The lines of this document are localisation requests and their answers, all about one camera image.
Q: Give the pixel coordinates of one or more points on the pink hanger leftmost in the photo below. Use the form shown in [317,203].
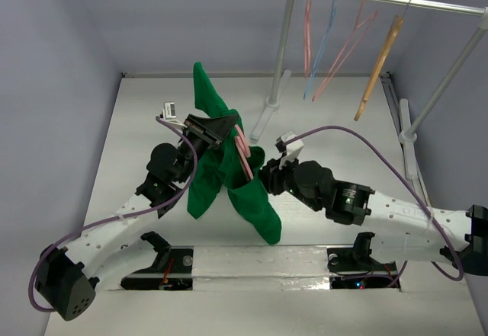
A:
[307,45]

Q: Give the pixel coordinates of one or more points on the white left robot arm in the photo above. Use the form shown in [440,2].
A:
[69,271]

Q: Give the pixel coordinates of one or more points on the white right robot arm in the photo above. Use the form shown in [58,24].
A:
[392,229]

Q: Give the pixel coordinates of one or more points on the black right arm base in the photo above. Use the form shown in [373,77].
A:
[353,267]

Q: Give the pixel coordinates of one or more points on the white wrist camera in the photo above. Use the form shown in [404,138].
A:
[168,116]
[289,150]

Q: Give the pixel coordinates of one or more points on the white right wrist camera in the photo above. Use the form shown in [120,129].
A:
[289,150]

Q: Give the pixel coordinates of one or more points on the pink plastic hanger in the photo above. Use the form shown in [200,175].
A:
[244,152]

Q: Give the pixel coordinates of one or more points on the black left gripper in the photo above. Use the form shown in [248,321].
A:
[211,132]

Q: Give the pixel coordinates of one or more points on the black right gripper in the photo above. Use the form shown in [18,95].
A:
[268,176]

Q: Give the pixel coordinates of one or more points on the blue wire hanger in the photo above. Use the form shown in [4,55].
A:
[320,52]

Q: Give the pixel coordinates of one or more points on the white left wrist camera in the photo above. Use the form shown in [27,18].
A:
[168,116]

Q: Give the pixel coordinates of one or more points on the orange wooden hanger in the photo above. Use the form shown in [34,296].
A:
[390,38]

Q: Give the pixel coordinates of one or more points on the pink hanger middle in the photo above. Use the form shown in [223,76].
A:
[359,30]

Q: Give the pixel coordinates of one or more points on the green t shirt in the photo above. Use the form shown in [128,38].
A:
[226,167]

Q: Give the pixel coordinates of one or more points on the white clothes rack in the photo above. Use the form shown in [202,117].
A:
[407,134]

